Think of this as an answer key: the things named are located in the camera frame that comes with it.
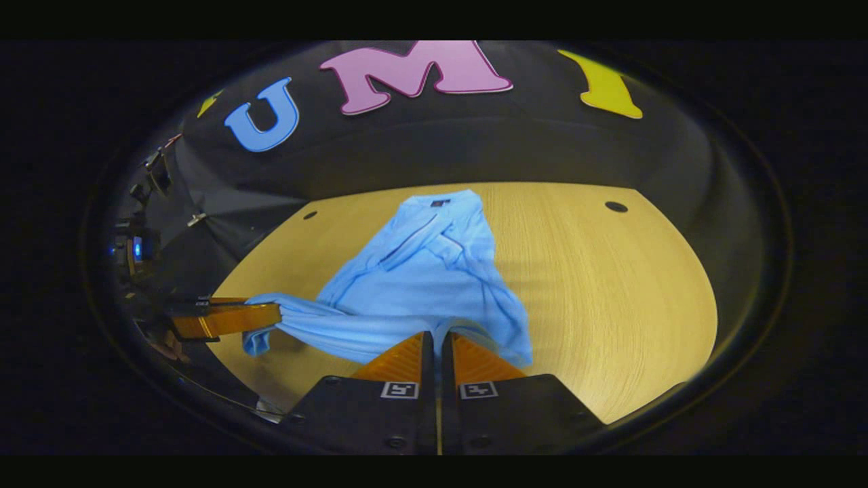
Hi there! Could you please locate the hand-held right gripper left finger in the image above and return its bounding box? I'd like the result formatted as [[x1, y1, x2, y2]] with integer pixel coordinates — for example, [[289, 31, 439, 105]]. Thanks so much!
[[281, 331, 439, 455]]

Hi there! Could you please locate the black backdrop cloth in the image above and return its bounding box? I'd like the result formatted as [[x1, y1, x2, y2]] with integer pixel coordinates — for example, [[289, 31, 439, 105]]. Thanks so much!
[[102, 41, 767, 319]]

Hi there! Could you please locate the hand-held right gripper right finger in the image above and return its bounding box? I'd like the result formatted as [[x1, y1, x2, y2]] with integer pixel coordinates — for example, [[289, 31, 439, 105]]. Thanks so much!
[[441, 331, 606, 453]]

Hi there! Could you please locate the light blue T-shirt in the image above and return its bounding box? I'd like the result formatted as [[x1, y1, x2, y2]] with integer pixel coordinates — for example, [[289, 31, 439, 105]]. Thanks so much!
[[243, 190, 534, 371]]

